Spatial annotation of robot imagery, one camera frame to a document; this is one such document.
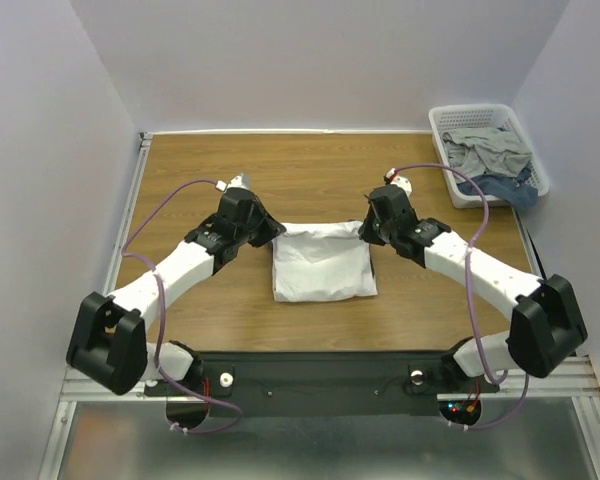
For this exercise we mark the grey tank top in basket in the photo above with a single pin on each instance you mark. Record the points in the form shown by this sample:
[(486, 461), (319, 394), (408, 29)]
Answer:
[(476, 151)]

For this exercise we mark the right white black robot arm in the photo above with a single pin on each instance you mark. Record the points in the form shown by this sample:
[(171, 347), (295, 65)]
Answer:
[(545, 321)]

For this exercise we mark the white perforated plastic basket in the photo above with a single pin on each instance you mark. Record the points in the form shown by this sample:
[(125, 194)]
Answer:
[(461, 189)]

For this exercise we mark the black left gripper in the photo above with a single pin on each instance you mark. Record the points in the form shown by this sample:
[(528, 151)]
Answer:
[(271, 228)]

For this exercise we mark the white printed tank top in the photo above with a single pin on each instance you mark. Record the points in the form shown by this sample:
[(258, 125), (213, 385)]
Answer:
[(321, 262)]

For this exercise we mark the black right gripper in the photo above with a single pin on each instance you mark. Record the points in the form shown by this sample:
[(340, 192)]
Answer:
[(368, 228)]

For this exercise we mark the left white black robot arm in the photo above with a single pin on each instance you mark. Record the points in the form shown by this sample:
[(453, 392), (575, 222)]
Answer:
[(153, 292)]

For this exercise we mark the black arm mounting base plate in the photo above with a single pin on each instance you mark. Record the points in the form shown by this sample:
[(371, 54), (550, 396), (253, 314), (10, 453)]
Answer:
[(337, 383)]

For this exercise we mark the aluminium table edge rail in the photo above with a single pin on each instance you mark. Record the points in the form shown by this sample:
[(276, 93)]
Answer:
[(120, 240)]

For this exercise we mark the aluminium front frame rail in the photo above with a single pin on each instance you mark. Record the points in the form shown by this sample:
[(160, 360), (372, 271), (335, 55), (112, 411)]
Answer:
[(555, 432)]

